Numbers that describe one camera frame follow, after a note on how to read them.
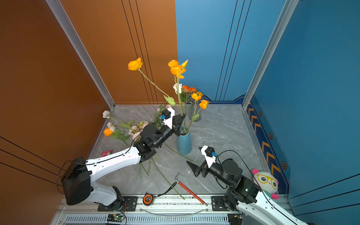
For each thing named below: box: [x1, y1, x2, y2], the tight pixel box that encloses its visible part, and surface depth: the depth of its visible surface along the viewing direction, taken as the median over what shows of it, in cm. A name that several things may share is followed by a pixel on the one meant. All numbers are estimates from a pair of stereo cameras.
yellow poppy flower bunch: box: [186, 91, 210, 133], surface depth 71 cm
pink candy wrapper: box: [100, 150, 113, 158], surface depth 93 cm
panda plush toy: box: [252, 168, 280, 200], surface depth 76 cm
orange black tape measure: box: [142, 193, 154, 207], surface depth 74 cm
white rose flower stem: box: [172, 82, 183, 97], surface depth 72 cm
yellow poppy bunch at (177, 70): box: [128, 57, 189, 133], surface depth 52 cm
